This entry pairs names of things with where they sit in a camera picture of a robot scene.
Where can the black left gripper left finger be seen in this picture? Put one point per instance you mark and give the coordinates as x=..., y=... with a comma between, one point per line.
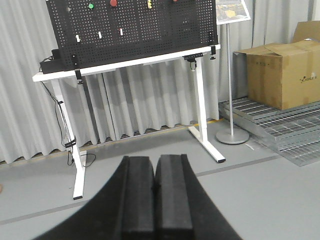
x=123, y=209

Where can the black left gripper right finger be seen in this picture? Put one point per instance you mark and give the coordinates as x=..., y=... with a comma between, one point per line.
x=183, y=209

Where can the green round button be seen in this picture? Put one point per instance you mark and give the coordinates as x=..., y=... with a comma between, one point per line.
x=91, y=5

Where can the large red mushroom button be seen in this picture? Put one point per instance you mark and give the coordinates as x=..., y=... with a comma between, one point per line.
x=113, y=3

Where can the white height-adjustable desk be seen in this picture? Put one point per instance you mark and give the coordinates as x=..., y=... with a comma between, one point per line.
x=142, y=84

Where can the grey curtain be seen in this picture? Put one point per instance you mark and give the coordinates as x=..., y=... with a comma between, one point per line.
x=102, y=108

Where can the metal grating stack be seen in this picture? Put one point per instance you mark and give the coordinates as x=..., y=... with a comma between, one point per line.
x=292, y=133

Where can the black power box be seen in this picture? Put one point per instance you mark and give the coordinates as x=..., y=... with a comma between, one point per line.
x=53, y=63

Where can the brown cardboard box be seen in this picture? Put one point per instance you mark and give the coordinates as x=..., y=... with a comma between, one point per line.
x=283, y=76

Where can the black perforated pegboard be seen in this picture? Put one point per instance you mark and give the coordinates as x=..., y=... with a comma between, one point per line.
x=169, y=26

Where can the poster sign on stand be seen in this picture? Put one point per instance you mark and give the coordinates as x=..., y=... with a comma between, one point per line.
x=227, y=12

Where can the red white rocker switch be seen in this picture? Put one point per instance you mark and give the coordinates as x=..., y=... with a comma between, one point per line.
x=121, y=31

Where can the yellow toggle switch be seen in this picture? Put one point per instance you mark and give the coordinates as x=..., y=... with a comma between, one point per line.
x=149, y=4

